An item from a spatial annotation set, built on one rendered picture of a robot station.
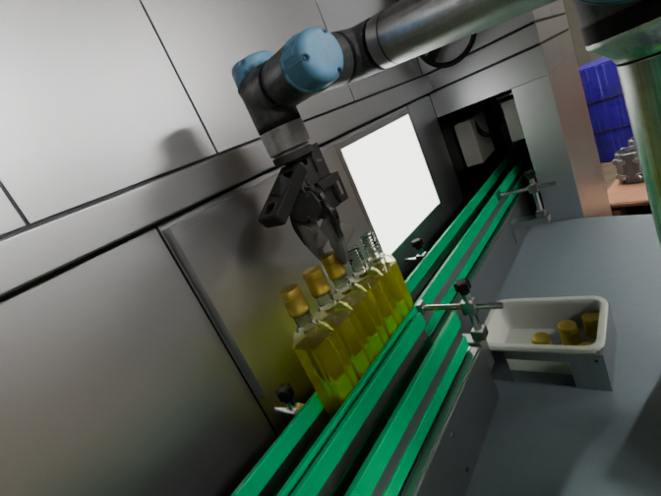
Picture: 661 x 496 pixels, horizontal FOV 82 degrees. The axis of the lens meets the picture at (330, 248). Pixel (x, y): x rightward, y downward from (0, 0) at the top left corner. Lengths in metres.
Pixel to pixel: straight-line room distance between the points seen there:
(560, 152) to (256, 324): 1.15
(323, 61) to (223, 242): 0.34
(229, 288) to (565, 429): 0.62
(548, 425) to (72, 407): 0.74
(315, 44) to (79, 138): 0.36
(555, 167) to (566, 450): 0.98
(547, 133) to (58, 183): 1.34
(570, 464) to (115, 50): 0.96
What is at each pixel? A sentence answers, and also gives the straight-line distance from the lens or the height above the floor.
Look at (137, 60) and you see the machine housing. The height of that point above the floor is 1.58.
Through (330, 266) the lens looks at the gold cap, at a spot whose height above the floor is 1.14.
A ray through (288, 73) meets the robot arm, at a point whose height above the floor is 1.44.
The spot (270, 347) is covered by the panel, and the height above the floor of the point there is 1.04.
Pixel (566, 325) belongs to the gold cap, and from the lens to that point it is 0.93.
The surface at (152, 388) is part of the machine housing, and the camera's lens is 0.67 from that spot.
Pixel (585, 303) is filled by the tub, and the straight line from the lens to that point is 0.96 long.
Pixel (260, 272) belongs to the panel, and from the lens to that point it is 0.72.
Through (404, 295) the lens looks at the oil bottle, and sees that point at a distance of 0.81.
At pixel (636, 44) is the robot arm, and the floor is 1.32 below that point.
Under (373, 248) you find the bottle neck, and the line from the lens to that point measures 0.76.
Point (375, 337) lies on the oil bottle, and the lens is 0.72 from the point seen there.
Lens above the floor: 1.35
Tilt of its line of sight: 15 degrees down
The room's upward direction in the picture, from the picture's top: 25 degrees counter-clockwise
